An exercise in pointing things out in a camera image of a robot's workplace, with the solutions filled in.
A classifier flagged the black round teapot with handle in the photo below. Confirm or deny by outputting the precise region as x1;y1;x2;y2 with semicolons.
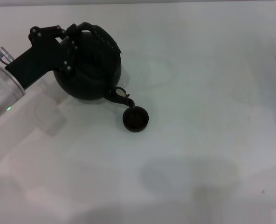
53;21;137;109

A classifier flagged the small dark round teacup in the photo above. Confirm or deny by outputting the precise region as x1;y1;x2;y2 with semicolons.
122;106;150;133

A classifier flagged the left wrist cable with connector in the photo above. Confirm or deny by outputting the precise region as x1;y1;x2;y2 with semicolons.
0;46;13;65

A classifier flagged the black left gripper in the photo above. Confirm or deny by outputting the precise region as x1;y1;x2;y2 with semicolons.
4;23;83;89

